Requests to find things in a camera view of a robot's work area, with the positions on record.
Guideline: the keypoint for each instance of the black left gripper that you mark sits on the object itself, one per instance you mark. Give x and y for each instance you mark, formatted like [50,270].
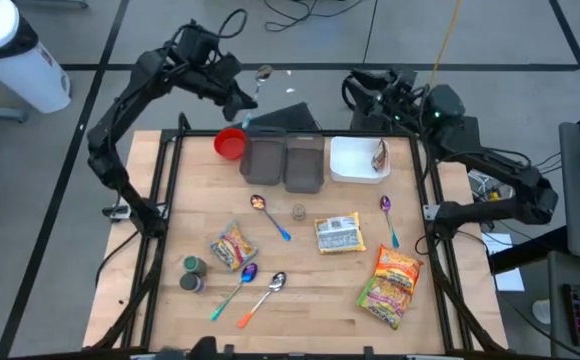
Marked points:
[225,80]

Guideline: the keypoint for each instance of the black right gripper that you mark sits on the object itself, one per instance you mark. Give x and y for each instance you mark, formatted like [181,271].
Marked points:
[400,95]

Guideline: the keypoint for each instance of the brown snack pouch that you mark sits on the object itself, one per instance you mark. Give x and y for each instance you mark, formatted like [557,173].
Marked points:
[380,155]

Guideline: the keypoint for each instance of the yellow ramen packet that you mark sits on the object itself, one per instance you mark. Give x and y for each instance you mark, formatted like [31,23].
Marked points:
[340,234]

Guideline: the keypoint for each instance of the green-lid spice jar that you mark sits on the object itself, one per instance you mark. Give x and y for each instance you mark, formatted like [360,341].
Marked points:
[195,265]

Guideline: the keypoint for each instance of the green ramen packet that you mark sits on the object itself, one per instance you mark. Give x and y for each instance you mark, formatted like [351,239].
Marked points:
[382,302]

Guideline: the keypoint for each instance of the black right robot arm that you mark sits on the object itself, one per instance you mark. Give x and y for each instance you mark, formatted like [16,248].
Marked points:
[495,165]

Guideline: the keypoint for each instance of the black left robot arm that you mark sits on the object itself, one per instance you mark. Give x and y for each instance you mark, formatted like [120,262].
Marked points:
[121,107]

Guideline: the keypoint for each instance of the black wedge-shaped object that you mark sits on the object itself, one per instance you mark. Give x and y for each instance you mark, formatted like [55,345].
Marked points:
[285,120]

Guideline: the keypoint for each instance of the red plastic cup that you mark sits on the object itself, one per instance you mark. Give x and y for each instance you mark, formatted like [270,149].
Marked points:
[230,145]

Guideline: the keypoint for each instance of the dark grey translucent bin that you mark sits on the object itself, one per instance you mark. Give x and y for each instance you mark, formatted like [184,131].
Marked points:
[304,165]
[262,160]

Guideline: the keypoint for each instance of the white plastic bin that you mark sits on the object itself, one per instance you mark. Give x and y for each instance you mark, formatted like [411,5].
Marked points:
[352,159]

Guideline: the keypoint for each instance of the small glass jar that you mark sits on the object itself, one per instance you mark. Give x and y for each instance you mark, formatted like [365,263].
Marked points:
[299,212]

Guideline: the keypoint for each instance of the blue-edged ramen packet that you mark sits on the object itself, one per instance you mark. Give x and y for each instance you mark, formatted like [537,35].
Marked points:
[233,247]

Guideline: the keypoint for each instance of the orange ramen packet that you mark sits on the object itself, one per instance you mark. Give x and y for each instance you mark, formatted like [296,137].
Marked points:
[399,267]

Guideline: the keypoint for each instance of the black-lid spice jar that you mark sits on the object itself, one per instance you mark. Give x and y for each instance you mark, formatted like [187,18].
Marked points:
[190,283]

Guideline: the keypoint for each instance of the black desk beam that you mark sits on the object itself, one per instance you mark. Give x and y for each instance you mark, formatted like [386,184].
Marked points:
[525,252]

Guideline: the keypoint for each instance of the white trash can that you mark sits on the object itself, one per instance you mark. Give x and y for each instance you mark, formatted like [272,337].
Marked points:
[20,65]

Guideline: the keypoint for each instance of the white paper sheet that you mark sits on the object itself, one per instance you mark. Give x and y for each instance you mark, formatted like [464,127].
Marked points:
[510,280]

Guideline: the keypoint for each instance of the grey keyboard desk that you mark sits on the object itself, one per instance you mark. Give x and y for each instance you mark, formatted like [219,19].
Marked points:
[556,280]

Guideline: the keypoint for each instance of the white computer mouse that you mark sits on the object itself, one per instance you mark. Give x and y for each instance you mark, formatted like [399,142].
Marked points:
[542,311]

